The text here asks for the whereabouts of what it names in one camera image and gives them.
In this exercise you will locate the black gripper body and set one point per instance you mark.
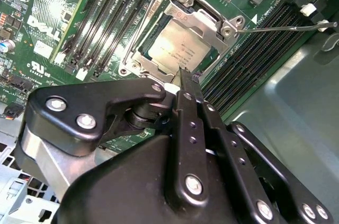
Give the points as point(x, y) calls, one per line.
point(119, 195)

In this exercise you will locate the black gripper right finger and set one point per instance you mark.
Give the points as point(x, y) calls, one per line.
point(242, 175)

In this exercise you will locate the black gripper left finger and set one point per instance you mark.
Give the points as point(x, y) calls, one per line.
point(119, 94)

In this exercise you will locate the silver CPU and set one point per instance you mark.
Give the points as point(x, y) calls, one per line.
point(172, 46)

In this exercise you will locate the metal socket cover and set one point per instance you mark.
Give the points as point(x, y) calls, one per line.
point(205, 30)

